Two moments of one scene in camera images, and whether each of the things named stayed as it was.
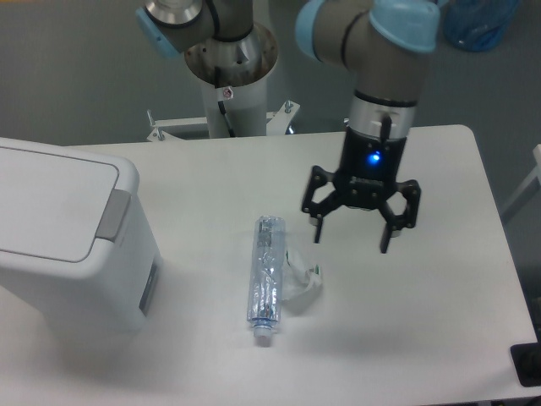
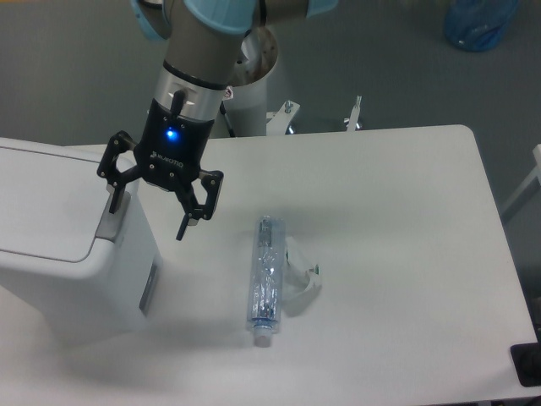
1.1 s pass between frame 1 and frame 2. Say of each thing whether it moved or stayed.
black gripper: moved
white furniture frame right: stayed
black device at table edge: stayed
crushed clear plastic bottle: stayed
